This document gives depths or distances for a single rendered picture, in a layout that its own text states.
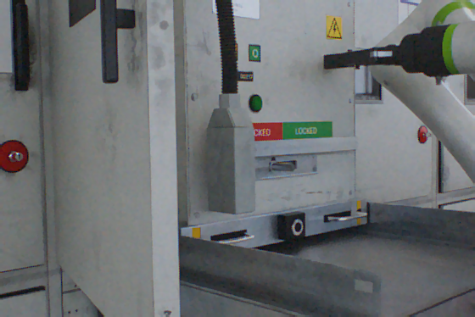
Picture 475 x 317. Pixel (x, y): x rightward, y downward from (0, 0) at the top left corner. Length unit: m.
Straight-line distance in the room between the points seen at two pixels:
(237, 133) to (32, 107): 0.40
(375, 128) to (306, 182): 0.66
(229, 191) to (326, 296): 0.27
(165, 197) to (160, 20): 0.18
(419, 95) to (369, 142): 0.41
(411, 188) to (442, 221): 0.75
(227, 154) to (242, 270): 0.19
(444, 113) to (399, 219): 0.29
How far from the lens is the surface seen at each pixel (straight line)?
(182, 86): 1.11
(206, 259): 1.04
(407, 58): 1.22
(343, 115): 1.42
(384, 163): 2.00
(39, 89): 1.25
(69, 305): 1.32
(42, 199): 1.26
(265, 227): 1.23
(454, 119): 1.57
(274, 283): 0.94
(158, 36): 0.67
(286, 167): 1.21
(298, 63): 1.31
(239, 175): 1.03
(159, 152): 0.67
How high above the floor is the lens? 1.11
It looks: 3 degrees down
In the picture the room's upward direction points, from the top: 1 degrees counter-clockwise
